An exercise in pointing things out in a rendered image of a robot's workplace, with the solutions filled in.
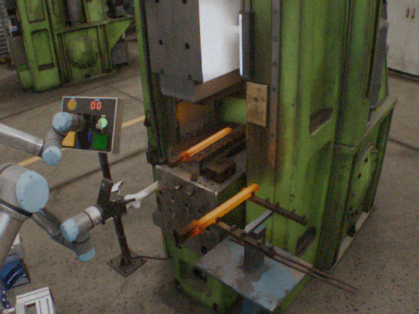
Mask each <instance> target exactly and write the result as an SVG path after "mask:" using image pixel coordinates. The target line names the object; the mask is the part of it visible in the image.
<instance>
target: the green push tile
mask: <svg viewBox="0 0 419 314"><path fill-rule="evenodd" d="M107 143H108V135H107V134H101V135H99V134H95V138H94V149H101V150H107Z"/></svg>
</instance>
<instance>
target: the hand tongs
mask: <svg viewBox="0 0 419 314"><path fill-rule="evenodd" d="M230 241H232V242H236V243H237V244H240V245H242V246H243V247H244V242H243V241H237V240H236V238H234V237H233V236H231V237H230ZM276 255H277V256H279V257H283V258H285V259H287V260H289V261H291V262H294V263H296V264H298V265H301V266H303V267H305V268H309V269H310V270H312V271H315V272H317V273H319V274H322V275H324V276H325V277H330V278H331V279H334V280H336V281H338V282H341V283H344V284H345V285H347V286H351V287H352V288H355V289H359V288H360V287H358V286H355V285H353V284H350V283H348V282H346V281H344V280H340V279H339V278H337V277H334V276H331V275H329V274H327V273H325V272H321V271H320V270H316V269H315V268H312V267H310V266H308V265H306V264H304V263H303V264H302V263H300V262H299V261H297V260H294V259H291V258H289V257H288V256H284V255H282V254H280V253H278V252H276ZM264 256H265V254H264ZM266 256H268V255H266ZM268 257H270V256H268ZM270 258H271V259H273V260H277V261H279V262H280V263H282V264H285V265H288V266H290V267H291V268H295V269H296V270H298V271H301V272H303V273H305V274H308V275H311V276H312V277H315V278H317V279H318V280H322V281H323V282H327V283H329V284H331V285H333V286H335V287H338V288H339V289H342V290H344V291H347V292H349V293H352V294H354V295H357V292H355V291H352V290H351V289H348V288H346V287H343V286H341V285H338V284H336V283H333V282H331V281H330V280H327V279H325V278H322V277H320V276H318V275H317V276H316V275H315V274H313V273H310V272H309V271H306V270H303V269H301V268H299V267H297V266H294V265H292V264H290V263H289V262H288V263H287V262H285V261H283V260H281V259H278V258H276V257H273V258H272V257H270Z"/></svg>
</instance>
